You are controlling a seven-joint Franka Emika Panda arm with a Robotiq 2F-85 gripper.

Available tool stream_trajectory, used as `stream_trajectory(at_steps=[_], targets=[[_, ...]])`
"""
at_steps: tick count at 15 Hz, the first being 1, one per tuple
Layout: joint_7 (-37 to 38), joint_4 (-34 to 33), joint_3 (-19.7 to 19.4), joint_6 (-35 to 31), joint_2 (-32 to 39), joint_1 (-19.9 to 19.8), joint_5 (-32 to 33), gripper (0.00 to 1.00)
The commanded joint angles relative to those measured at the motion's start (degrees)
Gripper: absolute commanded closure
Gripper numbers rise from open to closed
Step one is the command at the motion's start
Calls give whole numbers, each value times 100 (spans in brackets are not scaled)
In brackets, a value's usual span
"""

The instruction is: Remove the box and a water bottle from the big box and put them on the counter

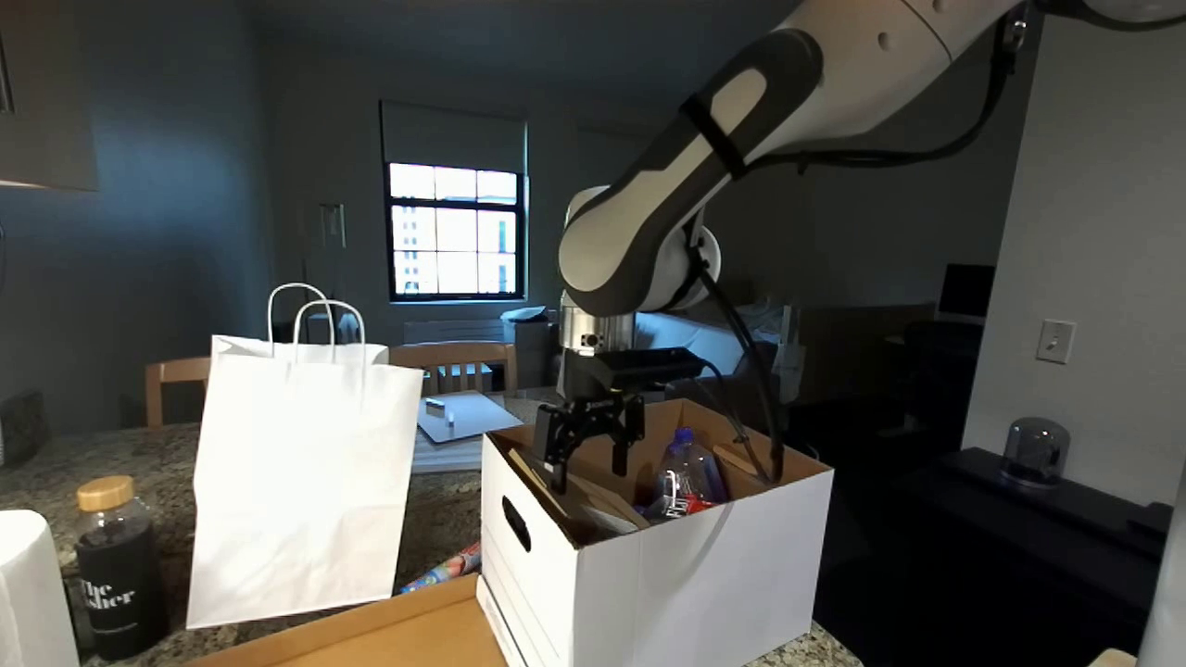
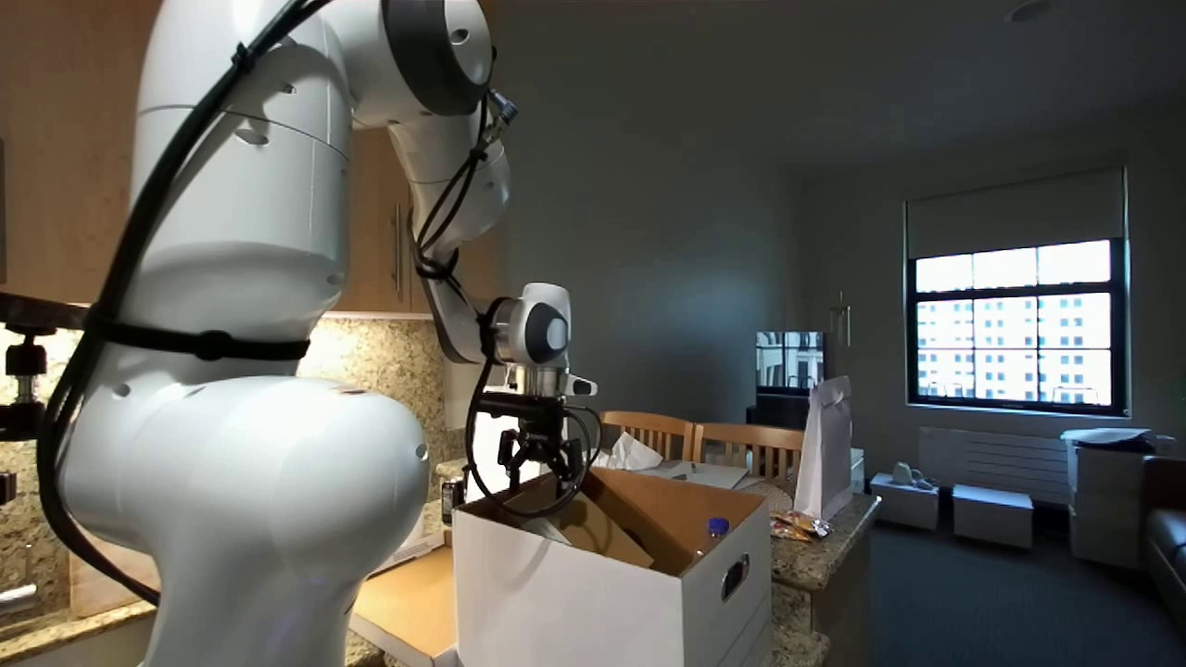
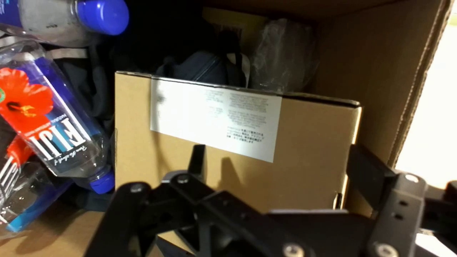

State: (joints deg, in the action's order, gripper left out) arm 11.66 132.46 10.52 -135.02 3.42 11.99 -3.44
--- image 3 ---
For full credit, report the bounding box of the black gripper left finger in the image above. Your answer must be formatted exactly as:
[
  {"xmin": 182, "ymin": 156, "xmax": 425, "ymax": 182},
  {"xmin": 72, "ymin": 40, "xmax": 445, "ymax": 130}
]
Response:
[{"xmin": 84, "ymin": 142, "xmax": 225, "ymax": 257}]

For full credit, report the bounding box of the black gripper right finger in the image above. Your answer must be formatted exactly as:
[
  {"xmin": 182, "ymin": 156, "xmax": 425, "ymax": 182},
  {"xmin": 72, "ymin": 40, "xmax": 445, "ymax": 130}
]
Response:
[{"xmin": 345, "ymin": 142, "xmax": 457, "ymax": 257}]

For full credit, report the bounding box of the small brown cardboard box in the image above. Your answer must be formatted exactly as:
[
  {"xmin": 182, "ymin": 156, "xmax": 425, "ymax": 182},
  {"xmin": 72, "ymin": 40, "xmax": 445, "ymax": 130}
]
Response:
[{"xmin": 112, "ymin": 70, "xmax": 362, "ymax": 217}]

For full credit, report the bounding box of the big white cardboard box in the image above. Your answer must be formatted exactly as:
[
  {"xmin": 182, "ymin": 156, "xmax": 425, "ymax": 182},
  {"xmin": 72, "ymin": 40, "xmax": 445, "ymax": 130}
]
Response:
[{"xmin": 0, "ymin": 0, "xmax": 454, "ymax": 257}]

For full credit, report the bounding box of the water bottle with grey label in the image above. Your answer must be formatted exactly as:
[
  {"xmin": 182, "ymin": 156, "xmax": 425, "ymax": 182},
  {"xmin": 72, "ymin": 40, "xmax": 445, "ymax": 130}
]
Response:
[{"xmin": 0, "ymin": 0, "xmax": 131, "ymax": 47}]

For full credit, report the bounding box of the navy striped Adidas jacket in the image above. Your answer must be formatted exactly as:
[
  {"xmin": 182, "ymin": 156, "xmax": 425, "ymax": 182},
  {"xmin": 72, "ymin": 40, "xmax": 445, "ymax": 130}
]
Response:
[{"xmin": 44, "ymin": 0, "xmax": 251, "ymax": 213}]

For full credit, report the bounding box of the crumpled grey plastic bag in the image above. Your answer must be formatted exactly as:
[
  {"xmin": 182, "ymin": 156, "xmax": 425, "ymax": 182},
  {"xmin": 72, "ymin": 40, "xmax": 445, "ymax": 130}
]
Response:
[{"xmin": 248, "ymin": 17, "xmax": 319, "ymax": 96}]

